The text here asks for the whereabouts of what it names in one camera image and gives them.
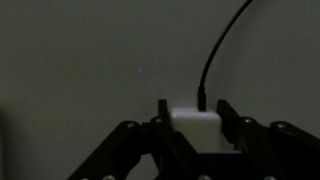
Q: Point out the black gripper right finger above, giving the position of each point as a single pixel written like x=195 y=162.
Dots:
x=281 y=151

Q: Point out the white charger plug block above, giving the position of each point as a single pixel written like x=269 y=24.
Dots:
x=203 y=130

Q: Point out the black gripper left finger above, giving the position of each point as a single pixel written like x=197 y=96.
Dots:
x=124 y=147

